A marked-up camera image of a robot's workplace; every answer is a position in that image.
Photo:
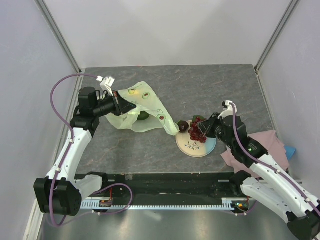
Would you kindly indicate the cream ceramic plate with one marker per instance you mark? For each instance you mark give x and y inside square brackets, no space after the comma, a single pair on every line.
[192,148]

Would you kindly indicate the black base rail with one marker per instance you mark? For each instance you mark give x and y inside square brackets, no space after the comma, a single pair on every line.
[211,184]

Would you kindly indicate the pink cloth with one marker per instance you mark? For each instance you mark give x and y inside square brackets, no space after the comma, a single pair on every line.
[270,142]

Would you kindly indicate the red grape bunch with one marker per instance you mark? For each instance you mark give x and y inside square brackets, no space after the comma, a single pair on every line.
[195,133]

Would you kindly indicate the blue object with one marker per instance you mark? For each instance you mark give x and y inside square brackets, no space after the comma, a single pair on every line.
[290,151]

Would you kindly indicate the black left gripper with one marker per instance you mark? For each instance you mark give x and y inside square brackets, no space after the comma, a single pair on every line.
[123,105]

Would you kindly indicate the green avocado print plastic bag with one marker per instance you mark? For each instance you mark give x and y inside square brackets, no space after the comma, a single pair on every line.
[145,99]

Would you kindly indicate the aluminium frame post right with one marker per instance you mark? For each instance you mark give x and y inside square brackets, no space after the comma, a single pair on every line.
[276,33]

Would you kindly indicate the aluminium frame post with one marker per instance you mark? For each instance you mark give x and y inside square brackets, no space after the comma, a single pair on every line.
[58,34]
[276,33]

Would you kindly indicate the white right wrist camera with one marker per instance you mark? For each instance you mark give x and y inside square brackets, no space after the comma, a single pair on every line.
[229,109]

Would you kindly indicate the aluminium frame post left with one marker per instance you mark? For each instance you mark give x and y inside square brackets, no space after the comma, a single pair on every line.
[58,34]

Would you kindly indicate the white slotted cable duct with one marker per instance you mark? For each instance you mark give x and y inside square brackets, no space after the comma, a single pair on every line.
[97,204]

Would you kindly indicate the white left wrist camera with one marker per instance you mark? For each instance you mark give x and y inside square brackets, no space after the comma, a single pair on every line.
[106,84]

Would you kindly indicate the green avocado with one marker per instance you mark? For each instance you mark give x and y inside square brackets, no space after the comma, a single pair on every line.
[143,115]

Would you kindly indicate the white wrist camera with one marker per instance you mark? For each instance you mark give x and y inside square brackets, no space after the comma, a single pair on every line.
[229,109]
[106,84]

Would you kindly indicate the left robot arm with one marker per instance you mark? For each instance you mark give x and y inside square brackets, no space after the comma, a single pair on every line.
[59,192]

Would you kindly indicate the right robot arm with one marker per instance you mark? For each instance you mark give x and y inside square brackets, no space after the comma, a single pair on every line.
[297,207]

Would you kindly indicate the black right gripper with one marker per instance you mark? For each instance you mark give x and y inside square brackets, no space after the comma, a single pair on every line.
[207,125]

